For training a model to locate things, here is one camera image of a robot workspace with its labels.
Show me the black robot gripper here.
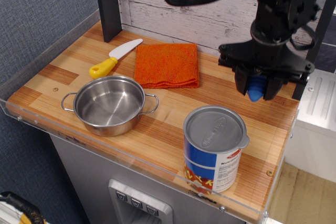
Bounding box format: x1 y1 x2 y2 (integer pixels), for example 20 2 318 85
218 21 315 101

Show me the blue handled metal fork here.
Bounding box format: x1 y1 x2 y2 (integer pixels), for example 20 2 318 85
247 76 267 102

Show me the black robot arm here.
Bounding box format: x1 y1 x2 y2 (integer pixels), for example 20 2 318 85
218 0 320 102

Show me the blue labelled soup can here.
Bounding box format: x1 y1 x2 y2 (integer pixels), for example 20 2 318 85
183 105 250 194

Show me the white ribbed appliance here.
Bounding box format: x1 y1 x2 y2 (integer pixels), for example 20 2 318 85
284 70 335 182

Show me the folded orange cloth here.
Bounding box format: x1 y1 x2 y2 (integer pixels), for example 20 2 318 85
134 44 200 89

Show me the small stainless steel pot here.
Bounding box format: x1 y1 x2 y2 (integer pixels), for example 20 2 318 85
61 76 159 137

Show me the silver ice dispenser panel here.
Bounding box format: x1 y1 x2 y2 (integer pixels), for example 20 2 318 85
108 179 173 223

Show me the grey toy fridge cabinet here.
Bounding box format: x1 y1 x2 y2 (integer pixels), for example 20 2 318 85
51 136 243 223

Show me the black and yellow bag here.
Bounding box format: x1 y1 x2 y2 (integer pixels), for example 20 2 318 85
1 191 48 223

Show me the dark grey right post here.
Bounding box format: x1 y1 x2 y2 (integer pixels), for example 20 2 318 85
292 0 336 101

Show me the dark grey post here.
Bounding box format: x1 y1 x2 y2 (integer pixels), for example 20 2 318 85
98 0 122 42
292 0 336 101

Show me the yellow handled white toy knife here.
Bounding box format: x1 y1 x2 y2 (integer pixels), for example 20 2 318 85
89 39 143 79

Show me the dark grey left post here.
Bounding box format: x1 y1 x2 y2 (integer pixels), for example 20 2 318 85
98 0 122 42

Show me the clear acrylic guard rail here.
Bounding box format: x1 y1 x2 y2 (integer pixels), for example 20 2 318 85
5 12 298 223

